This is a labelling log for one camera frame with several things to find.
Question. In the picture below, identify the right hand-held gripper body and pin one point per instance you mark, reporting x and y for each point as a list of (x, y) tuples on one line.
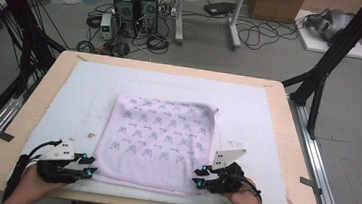
[(230, 182)]

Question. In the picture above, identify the black tape piece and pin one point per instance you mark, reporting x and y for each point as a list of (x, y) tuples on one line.
[(5, 136)]

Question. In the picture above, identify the slim black computer tower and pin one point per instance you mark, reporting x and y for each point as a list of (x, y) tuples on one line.
[(149, 8)]

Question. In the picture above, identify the black flat device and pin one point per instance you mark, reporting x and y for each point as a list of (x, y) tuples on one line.
[(218, 8)]

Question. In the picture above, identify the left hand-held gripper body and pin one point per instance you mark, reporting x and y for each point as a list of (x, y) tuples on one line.
[(55, 172)]

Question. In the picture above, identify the large black computer tower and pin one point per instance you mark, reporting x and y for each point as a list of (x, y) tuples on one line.
[(126, 9)]

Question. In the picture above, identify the white foam mat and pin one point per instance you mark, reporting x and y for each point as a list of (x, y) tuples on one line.
[(170, 84)]

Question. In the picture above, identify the grey tape piece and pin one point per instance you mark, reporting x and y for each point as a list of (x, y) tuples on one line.
[(310, 184)]

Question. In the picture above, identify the brown cardboard box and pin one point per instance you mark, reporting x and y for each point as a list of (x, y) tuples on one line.
[(275, 5)]

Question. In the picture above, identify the person's left hand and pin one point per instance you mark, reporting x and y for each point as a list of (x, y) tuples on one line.
[(35, 186)]

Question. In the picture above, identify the white power supply unit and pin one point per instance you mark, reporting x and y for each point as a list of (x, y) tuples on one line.
[(106, 26)]

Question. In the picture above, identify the white desk leg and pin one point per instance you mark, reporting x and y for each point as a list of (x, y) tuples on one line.
[(180, 15), (235, 20)]

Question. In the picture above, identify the grey headset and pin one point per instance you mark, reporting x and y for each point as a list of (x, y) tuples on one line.
[(335, 23)]

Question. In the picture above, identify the pink towel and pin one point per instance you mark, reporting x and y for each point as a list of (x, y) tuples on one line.
[(155, 139)]

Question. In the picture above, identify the black metal frame stand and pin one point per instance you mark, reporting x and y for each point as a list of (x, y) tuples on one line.
[(338, 47), (25, 33)]

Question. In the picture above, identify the white floor board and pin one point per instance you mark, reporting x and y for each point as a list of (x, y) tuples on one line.
[(315, 44)]

